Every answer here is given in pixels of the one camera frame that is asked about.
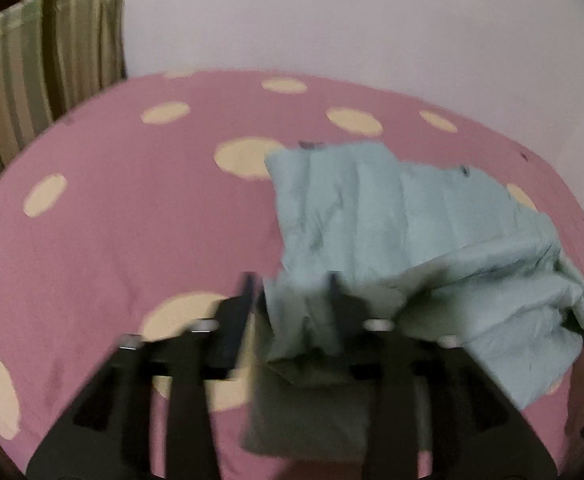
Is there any green striped pillow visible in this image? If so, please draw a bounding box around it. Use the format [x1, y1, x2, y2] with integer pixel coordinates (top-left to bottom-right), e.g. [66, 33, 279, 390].
[0, 0, 127, 175]

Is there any pink polka dot bedsheet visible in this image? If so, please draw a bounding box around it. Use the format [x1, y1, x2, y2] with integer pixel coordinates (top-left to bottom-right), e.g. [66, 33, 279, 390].
[0, 72, 584, 479]

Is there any light blue padded jacket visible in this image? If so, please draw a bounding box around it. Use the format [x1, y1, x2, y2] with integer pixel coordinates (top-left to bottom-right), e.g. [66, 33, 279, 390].
[242, 143, 584, 463]

